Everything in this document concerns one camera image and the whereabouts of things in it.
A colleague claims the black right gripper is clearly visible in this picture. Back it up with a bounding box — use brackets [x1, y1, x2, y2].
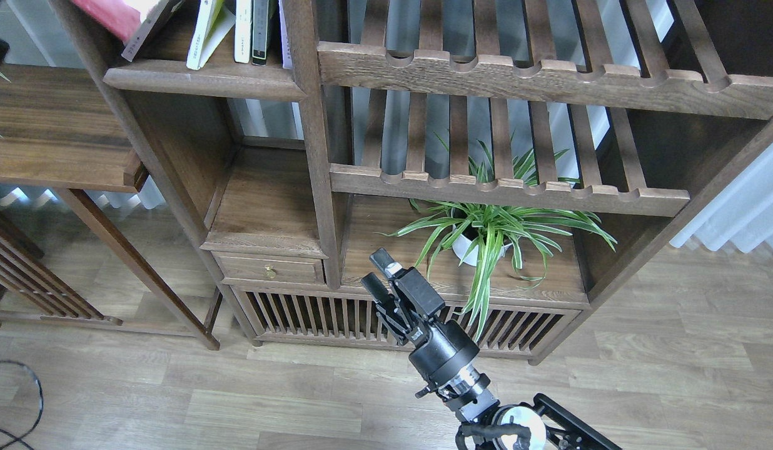
[361, 247, 480, 389]

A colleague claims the yellow green cover book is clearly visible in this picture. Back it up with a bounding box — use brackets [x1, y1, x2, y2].
[186, 1, 235, 69]

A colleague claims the dark maroon cover book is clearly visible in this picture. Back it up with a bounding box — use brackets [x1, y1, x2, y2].
[121, 1, 184, 62]

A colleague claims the red cover book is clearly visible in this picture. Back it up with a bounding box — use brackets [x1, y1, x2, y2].
[70, 0, 161, 44]

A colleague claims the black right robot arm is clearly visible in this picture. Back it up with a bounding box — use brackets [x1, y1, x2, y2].
[361, 248, 617, 449]

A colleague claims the green spider plant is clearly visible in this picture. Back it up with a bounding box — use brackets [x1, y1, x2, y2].
[378, 132, 618, 341]

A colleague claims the dark wooden bookshelf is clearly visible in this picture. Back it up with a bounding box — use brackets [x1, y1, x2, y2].
[50, 1, 773, 364]

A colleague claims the dark green upright book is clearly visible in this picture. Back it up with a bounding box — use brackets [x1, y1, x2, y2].
[250, 0, 277, 66]

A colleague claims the white upright book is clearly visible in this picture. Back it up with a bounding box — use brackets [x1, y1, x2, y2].
[234, 0, 253, 64]

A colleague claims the wooden side table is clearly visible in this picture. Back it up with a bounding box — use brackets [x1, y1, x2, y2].
[0, 64, 223, 350]

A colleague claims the wooden slatted rack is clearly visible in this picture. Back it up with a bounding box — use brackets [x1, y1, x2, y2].
[0, 212, 123, 329]

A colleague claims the white curtain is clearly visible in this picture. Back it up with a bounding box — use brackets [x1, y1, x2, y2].
[669, 143, 773, 253]

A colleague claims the white book behind post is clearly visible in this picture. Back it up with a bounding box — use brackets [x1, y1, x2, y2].
[278, 0, 294, 69]

